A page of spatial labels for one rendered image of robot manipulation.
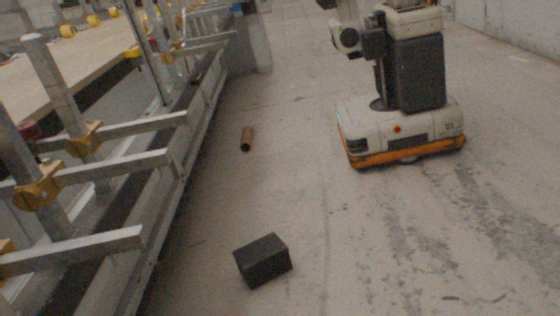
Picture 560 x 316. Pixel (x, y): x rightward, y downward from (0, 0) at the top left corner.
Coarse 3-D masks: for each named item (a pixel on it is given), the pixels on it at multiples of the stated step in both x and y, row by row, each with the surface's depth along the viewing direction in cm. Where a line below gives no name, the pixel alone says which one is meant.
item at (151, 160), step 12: (132, 156) 95; (144, 156) 94; (156, 156) 94; (168, 156) 96; (72, 168) 95; (84, 168) 94; (96, 168) 94; (108, 168) 94; (120, 168) 94; (132, 168) 94; (144, 168) 95; (12, 180) 95; (60, 180) 94; (72, 180) 94; (84, 180) 94; (0, 192) 93; (12, 192) 94
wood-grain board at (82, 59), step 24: (120, 24) 316; (72, 48) 241; (96, 48) 226; (120, 48) 212; (0, 72) 207; (24, 72) 195; (72, 72) 175; (96, 72) 171; (0, 96) 156; (24, 96) 149; (24, 120) 123
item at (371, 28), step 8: (368, 16) 239; (368, 24) 232; (376, 24) 232; (368, 32) 220; (376, 32) 220; (384, 32) 221; (368, 40) 221; (376, 40) 222; (384, 40) 222; (336, 48) 235; (368, 48) 223; (376, 48) 224; (384, 48) 224; (352, 56) 238; (360, 56) 238; (368, 56) 225; (376, 56) 226; (384, 56) 226
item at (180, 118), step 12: (144, 120) 117; (156, 120) 116; (168, 120) 116; (180, 120) 116; (96, 132) 115; (108, 132) 116; (120, 132) 116; (132, 132) 116; (144, 132) 117; (36, 144) 115; (48, 144) 115; (60, 144) 116; (36, 156) 117
